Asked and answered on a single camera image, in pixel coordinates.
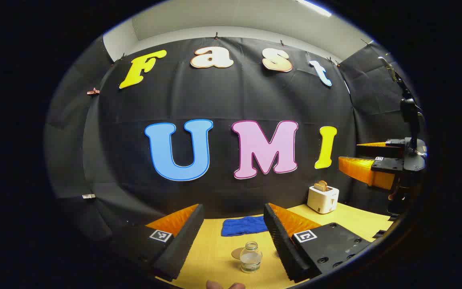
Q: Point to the white cloth clip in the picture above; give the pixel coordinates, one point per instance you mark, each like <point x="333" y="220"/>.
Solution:
<point x="88" y="196"/>

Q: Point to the blue folded towel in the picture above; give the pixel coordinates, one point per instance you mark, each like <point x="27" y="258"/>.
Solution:
<point x="243" y="226"/>

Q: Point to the clear plastic water bottle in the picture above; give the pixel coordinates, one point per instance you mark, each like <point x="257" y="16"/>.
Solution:
<point x="251" y="259"/>

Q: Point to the toast slice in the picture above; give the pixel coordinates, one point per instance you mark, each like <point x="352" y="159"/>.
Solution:
<point x="321" y="186"/>

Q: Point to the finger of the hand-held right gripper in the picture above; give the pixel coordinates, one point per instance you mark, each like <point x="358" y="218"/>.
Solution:
<point x="387" y="164"/>
<point x="383" y="150"/>

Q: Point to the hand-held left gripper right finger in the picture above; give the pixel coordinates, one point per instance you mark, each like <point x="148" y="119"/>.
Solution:
<point x="281" y="245"/>

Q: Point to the round brown coaster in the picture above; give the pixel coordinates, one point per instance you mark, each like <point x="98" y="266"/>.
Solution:
<point x="236" y="253"/>

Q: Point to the copper cloth clip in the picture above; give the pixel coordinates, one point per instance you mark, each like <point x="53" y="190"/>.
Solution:
<point x="93" y="92"/>

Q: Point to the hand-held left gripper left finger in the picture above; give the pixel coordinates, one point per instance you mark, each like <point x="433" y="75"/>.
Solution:
<point x="183" y="245"/>

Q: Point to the white toaster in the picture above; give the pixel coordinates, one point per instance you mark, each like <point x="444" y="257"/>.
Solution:
<point x="322" y="200"/>

